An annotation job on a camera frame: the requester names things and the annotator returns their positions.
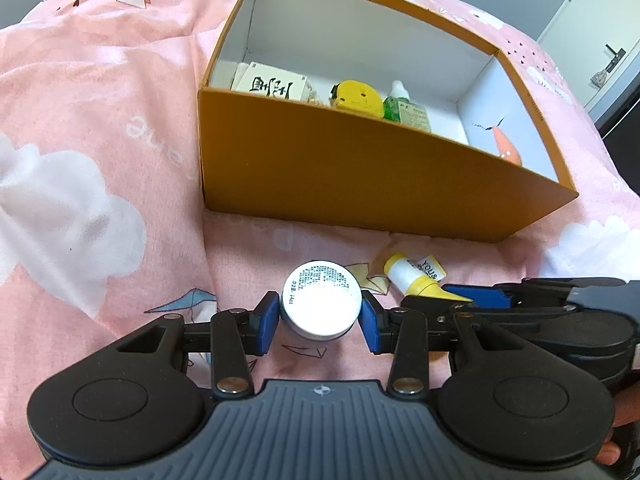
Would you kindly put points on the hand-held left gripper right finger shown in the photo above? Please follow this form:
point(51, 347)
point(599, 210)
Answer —
point(371, 325)

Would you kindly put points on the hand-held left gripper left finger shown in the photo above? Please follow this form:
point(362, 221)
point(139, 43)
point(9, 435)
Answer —
point(265, 322)

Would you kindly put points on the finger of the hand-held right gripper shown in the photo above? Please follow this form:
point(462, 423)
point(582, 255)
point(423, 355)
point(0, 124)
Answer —
point(475, 294)
point(495, 316)

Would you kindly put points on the yellow bottle with white label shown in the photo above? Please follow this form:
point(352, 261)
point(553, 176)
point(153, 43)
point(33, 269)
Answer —
point(425, 287)

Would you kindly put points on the white round jar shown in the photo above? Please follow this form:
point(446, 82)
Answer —
point(320, 295)

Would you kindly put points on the orange cone-shaped object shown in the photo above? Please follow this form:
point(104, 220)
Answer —
point(507, 147)

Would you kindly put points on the orange cardboard box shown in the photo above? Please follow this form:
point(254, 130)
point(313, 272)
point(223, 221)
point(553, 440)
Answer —
point(350, 175)

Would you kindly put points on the green spray bottle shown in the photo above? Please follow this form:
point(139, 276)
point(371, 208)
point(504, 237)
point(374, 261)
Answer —
point(407, 110)

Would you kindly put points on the yellow dotted object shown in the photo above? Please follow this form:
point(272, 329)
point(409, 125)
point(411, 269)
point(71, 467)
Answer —
point(357, 96)

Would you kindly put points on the white box with black calligraphy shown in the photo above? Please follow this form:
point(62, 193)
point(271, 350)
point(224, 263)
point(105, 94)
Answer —
point(270, 82)

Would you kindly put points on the person's right hand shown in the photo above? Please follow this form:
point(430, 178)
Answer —
point(627, 410)

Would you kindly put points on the small hanging charm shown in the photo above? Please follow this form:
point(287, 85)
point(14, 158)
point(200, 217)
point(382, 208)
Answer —
point(599, 78)

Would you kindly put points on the pink printed blanket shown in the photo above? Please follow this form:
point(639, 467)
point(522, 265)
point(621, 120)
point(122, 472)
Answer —
point(100, 110)

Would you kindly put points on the white door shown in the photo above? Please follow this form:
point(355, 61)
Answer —
point(585, 25)

